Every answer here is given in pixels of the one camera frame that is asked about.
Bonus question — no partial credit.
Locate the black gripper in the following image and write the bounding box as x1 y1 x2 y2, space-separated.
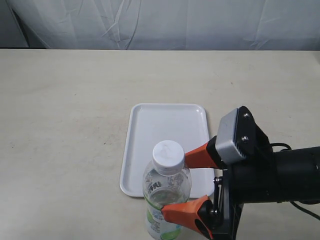
161 106 274 240

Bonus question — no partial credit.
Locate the clear plastic bottle green label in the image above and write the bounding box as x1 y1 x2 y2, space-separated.
142 140 192 240

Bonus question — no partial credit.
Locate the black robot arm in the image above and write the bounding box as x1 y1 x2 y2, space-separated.
161 106 320 240

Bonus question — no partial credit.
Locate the white rectangular plastic tray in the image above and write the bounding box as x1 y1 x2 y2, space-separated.
119 103 210 198

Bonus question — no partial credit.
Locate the white wrinkled backdrop cloth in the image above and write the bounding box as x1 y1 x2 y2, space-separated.
7 0 320 51

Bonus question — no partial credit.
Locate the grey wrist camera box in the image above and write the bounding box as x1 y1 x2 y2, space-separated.
215 108 246 165

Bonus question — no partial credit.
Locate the black cable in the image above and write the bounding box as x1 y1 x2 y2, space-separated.
271 142 320 220

